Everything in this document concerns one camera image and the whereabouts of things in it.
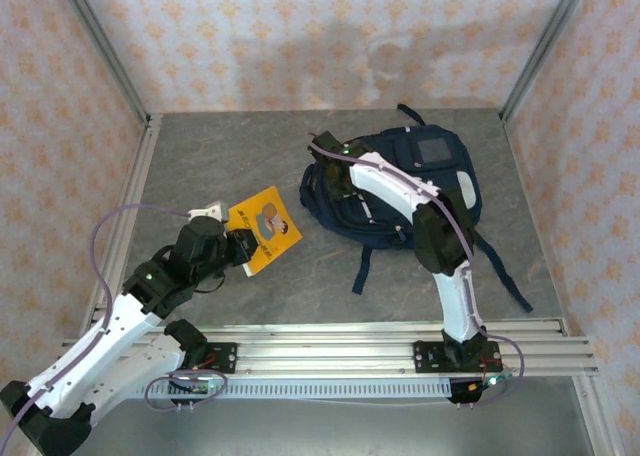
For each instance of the yellow book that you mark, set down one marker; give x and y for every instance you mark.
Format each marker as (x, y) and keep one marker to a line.
(272, 226)

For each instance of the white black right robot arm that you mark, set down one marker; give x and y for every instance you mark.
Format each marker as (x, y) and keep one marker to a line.
(440, 236)

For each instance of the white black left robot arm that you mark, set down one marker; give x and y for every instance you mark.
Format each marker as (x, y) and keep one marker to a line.
(100, 346)

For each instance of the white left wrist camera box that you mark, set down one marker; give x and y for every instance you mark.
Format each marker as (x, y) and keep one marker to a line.
(210, 211)

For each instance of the long aluminium mounting rail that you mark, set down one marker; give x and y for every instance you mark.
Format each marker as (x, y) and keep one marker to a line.
(325, 351)

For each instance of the aluminium frame post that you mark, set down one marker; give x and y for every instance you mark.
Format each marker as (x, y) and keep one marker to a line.
(600, 421)
(541, 51)
(107, 51)

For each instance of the navy blue backpack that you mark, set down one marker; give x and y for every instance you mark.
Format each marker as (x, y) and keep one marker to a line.
(325, 201)

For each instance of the grey metal shelf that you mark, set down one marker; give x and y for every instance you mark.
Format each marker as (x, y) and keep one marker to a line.
(325, 431)

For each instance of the small black controller board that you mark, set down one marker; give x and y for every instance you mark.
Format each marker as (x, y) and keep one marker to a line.
(197, 387)
(470, 388)

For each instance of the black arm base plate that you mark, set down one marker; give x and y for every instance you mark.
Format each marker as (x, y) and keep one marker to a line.
(227, 358)
(425, 358)

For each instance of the grooved aluminium side rail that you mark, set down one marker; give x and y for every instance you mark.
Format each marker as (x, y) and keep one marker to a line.
(145, 156)

